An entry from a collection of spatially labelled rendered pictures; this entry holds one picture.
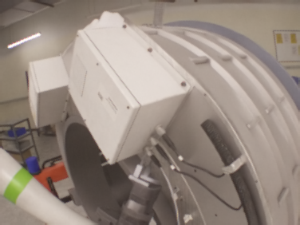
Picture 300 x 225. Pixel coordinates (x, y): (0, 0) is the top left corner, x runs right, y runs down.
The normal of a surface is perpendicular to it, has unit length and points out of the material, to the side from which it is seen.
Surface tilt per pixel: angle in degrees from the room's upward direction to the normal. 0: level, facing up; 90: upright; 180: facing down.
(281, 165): 76
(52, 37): 90
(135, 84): 43
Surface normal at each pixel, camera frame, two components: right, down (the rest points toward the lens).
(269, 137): -0.43, -0.01
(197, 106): -0.76, 0.25
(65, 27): -0.18, 0.25
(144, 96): 0.33, -0.65
